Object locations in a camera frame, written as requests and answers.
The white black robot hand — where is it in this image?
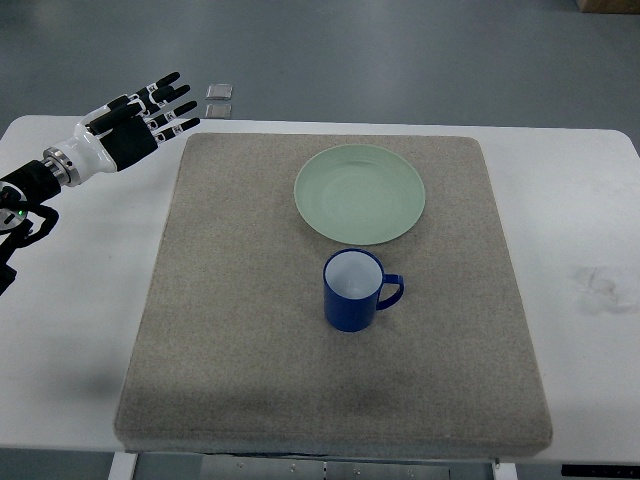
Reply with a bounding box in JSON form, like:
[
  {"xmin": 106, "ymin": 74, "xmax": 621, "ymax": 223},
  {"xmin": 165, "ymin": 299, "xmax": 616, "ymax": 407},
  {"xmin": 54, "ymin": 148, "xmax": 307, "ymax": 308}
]
[{"xmin": 42, "ymin": 72, "xmax": 200, "ymax": 187}]

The blue mug white inside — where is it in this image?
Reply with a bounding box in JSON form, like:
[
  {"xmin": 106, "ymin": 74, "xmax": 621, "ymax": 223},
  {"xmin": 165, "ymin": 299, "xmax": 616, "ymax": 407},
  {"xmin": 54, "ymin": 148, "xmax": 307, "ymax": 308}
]
[{"xmin": 322, "ymin": 248, "xmax": 405, "ymax": 333}]

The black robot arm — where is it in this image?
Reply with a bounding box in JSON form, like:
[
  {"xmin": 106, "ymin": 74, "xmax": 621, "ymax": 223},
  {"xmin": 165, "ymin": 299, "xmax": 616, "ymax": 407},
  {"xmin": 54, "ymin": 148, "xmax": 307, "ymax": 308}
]
[{"xmin": 1, "ymin": 160, "xmax": 61, "ymax": 294}]

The lower floor socket plate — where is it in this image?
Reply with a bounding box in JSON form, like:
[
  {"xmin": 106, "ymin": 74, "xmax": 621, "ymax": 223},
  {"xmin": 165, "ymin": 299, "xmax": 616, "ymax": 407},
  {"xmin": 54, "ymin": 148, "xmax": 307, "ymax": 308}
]
[{"xmin": 205, "ymin": 103, "xmax": 232, "ymax": 119}]

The light green plate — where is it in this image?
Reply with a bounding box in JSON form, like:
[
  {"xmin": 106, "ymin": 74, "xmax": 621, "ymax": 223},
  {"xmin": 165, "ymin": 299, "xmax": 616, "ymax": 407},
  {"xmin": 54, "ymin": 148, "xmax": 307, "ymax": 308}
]
[{"xmin": 293, "ymin": 144, "xmax": 426, "ymax": 246}]

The beige fabric mat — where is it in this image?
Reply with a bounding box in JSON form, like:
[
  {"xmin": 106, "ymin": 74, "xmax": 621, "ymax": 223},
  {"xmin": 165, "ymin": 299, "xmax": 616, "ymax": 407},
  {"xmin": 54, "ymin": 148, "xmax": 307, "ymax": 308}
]
[{"xmin": 114, "ymin": 133, "xmax": 553, "ymax": 459}]

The cardboard box corner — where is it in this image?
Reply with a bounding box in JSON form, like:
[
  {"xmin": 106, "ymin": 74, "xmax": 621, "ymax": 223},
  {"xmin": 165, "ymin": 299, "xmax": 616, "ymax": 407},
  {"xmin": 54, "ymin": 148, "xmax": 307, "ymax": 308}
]
[{"xmin": 576, "ymin": 0, "xmax": 640, "ymax": 14}]

